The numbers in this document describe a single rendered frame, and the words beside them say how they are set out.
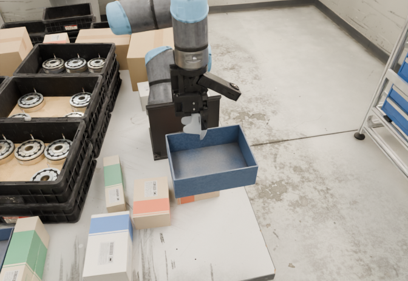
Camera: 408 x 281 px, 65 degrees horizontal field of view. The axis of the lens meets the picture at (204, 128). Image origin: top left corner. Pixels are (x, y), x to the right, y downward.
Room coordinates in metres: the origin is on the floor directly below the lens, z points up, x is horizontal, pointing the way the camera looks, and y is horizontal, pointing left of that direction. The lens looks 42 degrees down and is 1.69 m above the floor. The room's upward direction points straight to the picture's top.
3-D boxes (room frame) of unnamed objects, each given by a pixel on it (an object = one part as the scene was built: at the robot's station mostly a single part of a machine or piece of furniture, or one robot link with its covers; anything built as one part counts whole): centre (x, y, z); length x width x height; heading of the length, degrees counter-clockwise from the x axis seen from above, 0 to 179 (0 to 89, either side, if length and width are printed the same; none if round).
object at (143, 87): (1.31, 0.22, 0.75); 0.20 x 0.12 x 0.09; 106
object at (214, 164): (0.55, -0.01, 1.10); 0.20 x 0.15 x 0.07; 102
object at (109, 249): (0.49, 0.29, 0.75); 0.20 x 0.12 x 0.09; 8
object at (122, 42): (1.71, 0.57, 0.78); 0.30 x 0.22 x 0.16; 96
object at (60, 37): (1.68, 0.84, 0.81); 0.16 x 0.12 x 0.07; 14
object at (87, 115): (1.04, 0.64, 0.92); 0.40 x 0.30 x 0.02; 91
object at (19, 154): (0.81, 0.63, 0.86); 0.10 x 0.10 x 0.01
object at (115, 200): (0.76, 0.34, 0.73); 0.24 x 0.06 x 0.06; 16
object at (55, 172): (0.67, 0.52, 0.86); 0.10 x 0.10 x 0.01
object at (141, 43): (1.60, 0.24, 0.80); 0.40 x 0.30 x 0.20; 4
